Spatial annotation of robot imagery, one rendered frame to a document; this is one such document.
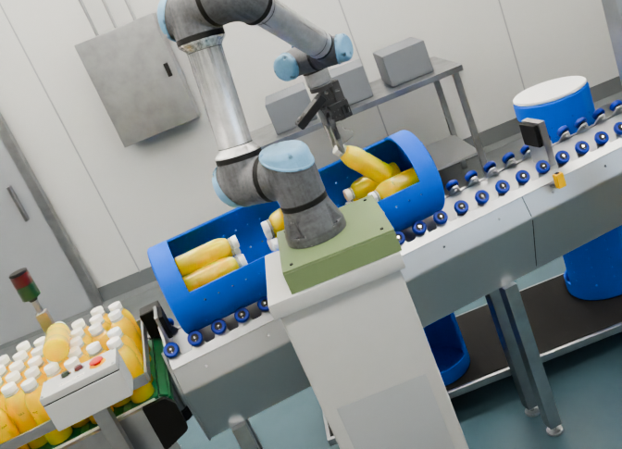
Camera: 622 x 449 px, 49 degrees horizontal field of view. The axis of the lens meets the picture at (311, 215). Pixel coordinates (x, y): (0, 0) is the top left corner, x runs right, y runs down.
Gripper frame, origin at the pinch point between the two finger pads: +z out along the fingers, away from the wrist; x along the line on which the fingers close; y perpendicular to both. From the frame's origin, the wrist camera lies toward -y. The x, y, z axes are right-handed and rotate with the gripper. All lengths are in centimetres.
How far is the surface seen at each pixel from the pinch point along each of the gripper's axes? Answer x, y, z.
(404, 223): -10.6, 8.3, 26.9
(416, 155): -11.1, 19.0, 9.1
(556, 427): -7, 37, 126
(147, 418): -23, -82, 40
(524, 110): 35, 82, 26
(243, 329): -11, -49, 34
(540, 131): -4, 63, 22
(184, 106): 317, -21, 2
